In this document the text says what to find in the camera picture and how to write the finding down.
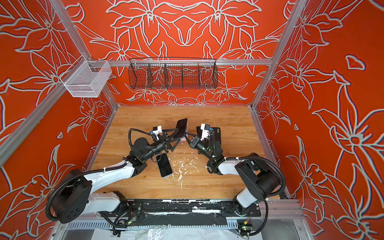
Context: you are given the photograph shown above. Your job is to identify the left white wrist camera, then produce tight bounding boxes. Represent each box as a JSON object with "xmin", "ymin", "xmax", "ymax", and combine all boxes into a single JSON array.
[{"xmin": 150, "ymin": 126, "xmax": 163, "ymax": 141}]

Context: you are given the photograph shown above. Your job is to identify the clear plastic bin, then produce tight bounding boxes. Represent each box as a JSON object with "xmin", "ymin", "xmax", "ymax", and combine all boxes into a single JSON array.
[{"xmin": 60, "ymin": 61, "xmax": 112, "ymax": 98}]

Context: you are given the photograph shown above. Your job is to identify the phone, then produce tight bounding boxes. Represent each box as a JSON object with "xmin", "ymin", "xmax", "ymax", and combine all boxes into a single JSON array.
[
  {"xmin": 196, "ymin": 126, "xmax": 203, "ymax": 139},
  {"xmin": 156, "ymin": 153, "xmax": 173, "ymax": 178},
  {"xmin": 174, "ymin": 118, "xmax": 188, "ymax": 139}
]

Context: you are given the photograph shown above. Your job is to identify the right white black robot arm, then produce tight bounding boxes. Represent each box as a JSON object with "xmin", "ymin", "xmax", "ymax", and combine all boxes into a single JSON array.
[{"xmin": 185, "ymin": 133, "xmax": 287, "ymax": 216}]

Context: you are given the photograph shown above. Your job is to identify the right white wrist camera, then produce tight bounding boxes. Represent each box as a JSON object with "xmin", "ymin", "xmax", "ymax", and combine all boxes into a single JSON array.
[{"xmin": 200, "ymin": 124, "xmax": 211, "ymax": 141}]

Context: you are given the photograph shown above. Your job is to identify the dark phone case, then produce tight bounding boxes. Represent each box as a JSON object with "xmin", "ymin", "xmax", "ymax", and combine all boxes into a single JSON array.
[{"xmin": 210, "ymin": 127, "xmax": 222, "ymax": 144}]

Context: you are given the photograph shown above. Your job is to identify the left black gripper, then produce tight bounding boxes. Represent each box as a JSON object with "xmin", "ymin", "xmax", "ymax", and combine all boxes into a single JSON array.
[{"xmin": 142, "ymin": 129, "xmax": 180, "ymax": 162}]

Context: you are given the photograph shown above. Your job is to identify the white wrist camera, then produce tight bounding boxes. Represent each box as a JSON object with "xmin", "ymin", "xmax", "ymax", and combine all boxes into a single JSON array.
[
  {"xmin": 200, "ymin": 124, "xmax": 211, "ymax": 141},
  {"xmin": 150, "ymin": 126, "xmax": 163, "ymax": 141}
]

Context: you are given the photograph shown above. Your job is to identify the aluminium frame rails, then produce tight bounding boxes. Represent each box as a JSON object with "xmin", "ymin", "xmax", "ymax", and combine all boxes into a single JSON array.
[{"xmin": 1, "ymin": 1, "xmax": 297, "ymax": 240}]

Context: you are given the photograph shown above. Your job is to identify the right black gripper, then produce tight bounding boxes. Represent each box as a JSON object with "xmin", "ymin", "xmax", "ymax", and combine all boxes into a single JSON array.
[{"xmin": 182, "ymin": 133, "xmax": 216, "ymax": 163}]

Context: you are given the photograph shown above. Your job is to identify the black wire basket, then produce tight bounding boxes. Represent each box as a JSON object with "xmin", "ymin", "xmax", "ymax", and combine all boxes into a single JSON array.
[{"xmin": 128, "ymin": 58, "xmax": 219, "ymax": 90}]

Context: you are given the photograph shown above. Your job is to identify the small green circuit board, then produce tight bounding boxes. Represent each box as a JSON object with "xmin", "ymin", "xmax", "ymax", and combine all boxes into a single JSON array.
[{"xmin": 238, "ymin": 220, "xmax": 254, "ymax": 236}]

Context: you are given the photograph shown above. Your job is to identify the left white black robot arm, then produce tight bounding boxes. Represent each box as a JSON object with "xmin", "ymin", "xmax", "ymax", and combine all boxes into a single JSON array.
[{"xmin": 45, "ymin": 127, "xmax": 187, "ymax": 224}]

